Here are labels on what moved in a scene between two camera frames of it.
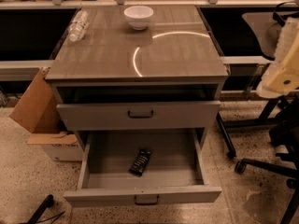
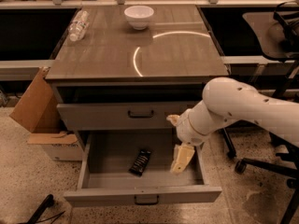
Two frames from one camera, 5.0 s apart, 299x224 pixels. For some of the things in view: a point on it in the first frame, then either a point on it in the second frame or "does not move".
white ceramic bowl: (138, 16) does not move
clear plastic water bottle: (78, 25) does not move
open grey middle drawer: (175, 173) does not move
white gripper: (286, 75) -> (188, 132)
